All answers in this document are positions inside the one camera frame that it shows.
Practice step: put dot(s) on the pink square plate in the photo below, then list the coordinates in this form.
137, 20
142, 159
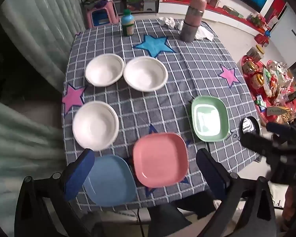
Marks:
160, 160

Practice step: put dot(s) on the green square plate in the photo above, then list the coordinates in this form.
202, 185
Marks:
209, 118

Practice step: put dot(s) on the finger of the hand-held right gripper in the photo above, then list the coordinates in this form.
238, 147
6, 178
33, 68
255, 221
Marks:
283, 130
259, 144

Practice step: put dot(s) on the black and white shoe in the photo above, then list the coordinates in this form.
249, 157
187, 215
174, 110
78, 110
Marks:
249, 126

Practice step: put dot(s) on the pale green curtain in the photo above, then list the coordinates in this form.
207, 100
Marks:
39, 29

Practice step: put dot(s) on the blue square plate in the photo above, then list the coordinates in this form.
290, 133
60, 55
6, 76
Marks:
111, 180

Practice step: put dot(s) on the grey checked star tablecloth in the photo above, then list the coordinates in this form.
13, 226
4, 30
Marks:
177, 79

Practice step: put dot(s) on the red low cabinet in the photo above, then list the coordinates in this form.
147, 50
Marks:
224, 12

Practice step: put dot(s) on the pink plastic stool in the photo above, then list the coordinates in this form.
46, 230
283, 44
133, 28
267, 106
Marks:
101, 16

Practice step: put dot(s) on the red round snack tray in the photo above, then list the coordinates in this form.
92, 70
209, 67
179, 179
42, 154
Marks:
268, 88

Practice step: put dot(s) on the crumpled white tissue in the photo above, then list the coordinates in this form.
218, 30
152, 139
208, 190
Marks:
169, 22
204, 33

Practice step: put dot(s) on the pale green cloth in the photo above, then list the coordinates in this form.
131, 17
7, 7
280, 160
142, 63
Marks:
14, 140

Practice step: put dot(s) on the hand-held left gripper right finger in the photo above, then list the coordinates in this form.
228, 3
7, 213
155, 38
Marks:
209, 175

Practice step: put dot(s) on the person's right forearm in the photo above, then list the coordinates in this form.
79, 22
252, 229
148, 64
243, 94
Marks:
292, 205

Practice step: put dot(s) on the white bowl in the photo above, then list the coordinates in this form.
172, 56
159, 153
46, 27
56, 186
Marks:
95, 126
145, 72
104, 70

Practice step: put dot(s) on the gold-lidded jar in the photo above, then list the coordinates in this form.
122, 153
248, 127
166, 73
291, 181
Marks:
257, 80
251, 66

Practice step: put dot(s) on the small red stool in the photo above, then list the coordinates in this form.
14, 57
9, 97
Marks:
261, 39

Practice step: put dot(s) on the red flower plant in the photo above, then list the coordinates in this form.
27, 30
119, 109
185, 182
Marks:
257, 19

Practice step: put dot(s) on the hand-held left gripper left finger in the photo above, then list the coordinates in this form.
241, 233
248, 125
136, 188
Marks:
79, 175

